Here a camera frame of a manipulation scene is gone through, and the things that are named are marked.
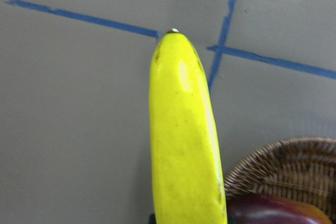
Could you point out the brown wicker basket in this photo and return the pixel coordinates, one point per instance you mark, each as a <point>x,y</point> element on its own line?
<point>299,168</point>

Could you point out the dark purple plum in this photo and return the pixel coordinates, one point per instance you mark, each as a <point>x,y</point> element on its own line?
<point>259,208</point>

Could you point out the yellow banana basket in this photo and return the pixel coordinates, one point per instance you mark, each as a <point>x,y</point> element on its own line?
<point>187,177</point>

